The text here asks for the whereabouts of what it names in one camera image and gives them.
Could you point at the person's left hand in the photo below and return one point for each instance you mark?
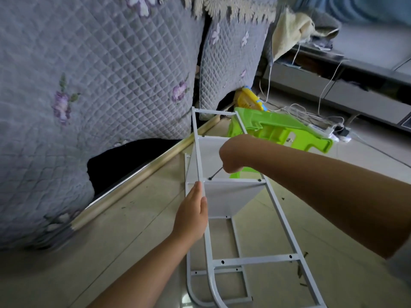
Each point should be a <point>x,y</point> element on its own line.
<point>191,218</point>

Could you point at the person's right hand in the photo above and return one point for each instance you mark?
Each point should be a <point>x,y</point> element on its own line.
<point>236,154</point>

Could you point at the white wooden board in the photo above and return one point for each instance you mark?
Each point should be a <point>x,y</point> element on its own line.
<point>231,195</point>
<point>215,157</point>

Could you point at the white metal frame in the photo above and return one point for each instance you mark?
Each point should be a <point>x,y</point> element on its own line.
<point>257,259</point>
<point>236,240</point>

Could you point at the person's left forearm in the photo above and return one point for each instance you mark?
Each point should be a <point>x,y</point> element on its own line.
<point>141,279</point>

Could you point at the person's right forearm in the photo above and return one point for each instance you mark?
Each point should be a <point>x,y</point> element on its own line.
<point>327,189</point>

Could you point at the person's white shirt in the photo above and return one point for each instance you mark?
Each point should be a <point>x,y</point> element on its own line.
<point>401,263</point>

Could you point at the green plastic stool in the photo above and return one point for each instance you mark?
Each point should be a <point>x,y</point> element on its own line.
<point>282,128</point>

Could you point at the yellow plastic basket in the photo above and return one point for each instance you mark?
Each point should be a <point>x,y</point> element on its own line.
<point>249,99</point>

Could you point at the long white power strip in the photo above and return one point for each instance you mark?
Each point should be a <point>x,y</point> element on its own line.
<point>321,128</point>

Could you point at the white power strip with plugs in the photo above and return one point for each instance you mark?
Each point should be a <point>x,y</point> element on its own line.
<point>342,132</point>

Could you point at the pile of black screws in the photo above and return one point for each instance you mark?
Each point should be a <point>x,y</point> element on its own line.
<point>302,266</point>

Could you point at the pile of pale cloth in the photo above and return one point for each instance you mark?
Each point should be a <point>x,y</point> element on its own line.
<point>292,28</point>

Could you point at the grey marble TV cabinet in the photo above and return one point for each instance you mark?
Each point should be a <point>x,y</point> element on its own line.
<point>359,80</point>

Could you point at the grey textured furniture cover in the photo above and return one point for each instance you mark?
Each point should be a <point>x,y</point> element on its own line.
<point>83,105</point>

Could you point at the blue cloth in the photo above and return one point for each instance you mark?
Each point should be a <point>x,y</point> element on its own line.
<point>359,6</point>

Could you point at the chrome metal base rail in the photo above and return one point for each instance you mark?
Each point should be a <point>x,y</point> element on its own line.
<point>135,182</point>

